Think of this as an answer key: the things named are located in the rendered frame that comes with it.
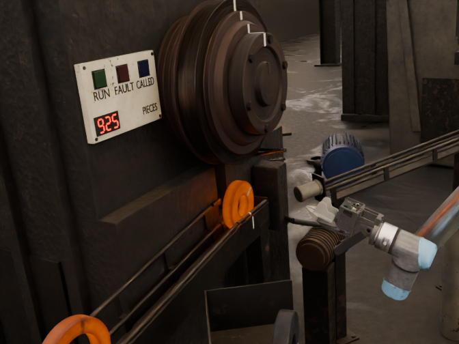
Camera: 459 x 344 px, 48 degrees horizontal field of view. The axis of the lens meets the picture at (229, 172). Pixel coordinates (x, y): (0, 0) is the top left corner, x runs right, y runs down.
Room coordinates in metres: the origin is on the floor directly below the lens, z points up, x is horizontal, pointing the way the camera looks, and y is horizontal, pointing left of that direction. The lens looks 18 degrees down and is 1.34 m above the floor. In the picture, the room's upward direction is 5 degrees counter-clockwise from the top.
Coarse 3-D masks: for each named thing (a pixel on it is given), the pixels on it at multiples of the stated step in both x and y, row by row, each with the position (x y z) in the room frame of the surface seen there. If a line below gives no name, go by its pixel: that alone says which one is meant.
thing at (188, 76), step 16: (224, 0) 1.44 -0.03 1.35; (240, 0) 1.51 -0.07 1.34; (208, 16) 1.37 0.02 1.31; (256, 16) 1.59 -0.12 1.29; (192, 32) 1.36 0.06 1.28; (208, 32) 1.35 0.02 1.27; (192, 48) 1.33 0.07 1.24; (192, 64) 1.31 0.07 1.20; (176, 80) 1.32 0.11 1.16; (192, 80) 1.29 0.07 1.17; (192, 96) 1.29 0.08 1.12; (192, 112) 1.30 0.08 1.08; (192, 128) 1.32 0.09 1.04; (208, 128) 1.31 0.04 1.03; (192, 144) 1.35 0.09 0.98; (208, 144) 1.31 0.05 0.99; (224, 160) 1.37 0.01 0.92; (240, 160) 1.45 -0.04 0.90
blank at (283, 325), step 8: (280, 312) 0.88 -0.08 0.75; (288, 312) 0.88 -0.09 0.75; (296, 312) 0.91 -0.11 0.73; (280, 320) 0.86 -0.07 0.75; (288, 320) 0.85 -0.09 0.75; (296, 320) 0.91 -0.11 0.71; (280, 328) 0.84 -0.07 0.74; (288, 328) 0.84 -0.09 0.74; (296, 328) 0.90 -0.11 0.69; (280, 336) 0.82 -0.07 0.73; (288, 336) 0.82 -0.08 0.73; (296, 336) 0.90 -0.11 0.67
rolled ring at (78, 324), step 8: (64, 320) 0.89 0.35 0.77; (72, 320) 0.89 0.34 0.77; (80, 320) 0.89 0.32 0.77; (88, 320) 0.91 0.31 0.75; (96, 320) 0.92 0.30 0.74; (56, 328) 0.86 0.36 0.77; (64, 328) 0.86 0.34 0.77; (72, 328) 0.87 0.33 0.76; (80, 328) 0.88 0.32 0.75; (88, 328) 0.90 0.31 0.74; (96, 328) 0.92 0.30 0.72; (104, 328) 0.94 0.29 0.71; (48, 336) 0.85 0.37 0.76; (56, 336) 0.84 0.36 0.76; (64, 336) 0.85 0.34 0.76; (72, 336) 0.87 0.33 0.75; (88, 336) 0.93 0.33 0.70; (96, 336) 0.92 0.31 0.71; (104, 336) 0.93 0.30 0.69
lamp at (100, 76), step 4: (96, 72) 1.18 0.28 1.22; (100, 72) 1.19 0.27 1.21; (104, 72) 1.20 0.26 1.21; (96, 76) 1.17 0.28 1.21; (100, 76) 1.19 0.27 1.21; (104, 76) 1.19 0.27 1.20; (96, 80) 1.17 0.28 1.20; (100, 80) 1.18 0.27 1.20; (104, 80) 1.19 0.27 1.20; (96, 84) 1.17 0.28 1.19; (100, 84) 1.18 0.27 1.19; (104, 84) 1.19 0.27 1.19
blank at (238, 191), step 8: (232, 184) 1.48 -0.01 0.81; (240, 184) 1.48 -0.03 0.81; (248, 184) 1.53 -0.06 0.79; (232, 192) 1.45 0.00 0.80; (240, 192) 1.48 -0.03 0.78; (248, 192) 1.52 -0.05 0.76; (224, 200) 1.45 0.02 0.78; (232, 200) 1.44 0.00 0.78; (240, 200) 1.53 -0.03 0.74; (248, 200) 1.52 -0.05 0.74; (224, 208) 1.44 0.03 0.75; (232, 208) 1.43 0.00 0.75; (240, 208) 1.52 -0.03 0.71; (248, 208) 1.52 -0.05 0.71; (224, 216) 1.44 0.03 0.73; (232, 216) 1.43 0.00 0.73; (240, 216) 1.47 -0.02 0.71; (232, 224) 1.43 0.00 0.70; (240, 224) 1.47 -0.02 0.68
